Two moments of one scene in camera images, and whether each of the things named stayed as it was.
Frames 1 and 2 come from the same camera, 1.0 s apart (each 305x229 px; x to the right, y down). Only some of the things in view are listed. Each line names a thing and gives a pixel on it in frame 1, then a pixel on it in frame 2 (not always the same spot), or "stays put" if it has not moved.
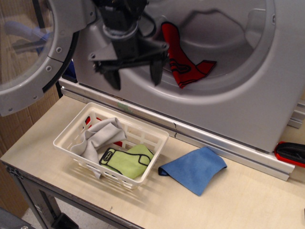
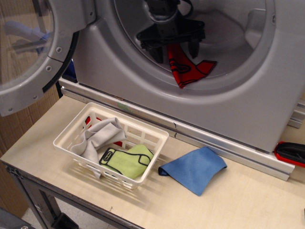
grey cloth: [95, 138] stays put
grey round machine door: [38, 41] stays put
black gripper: [128, 47] -> [174, 30]
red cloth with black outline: [183, 67] stays put
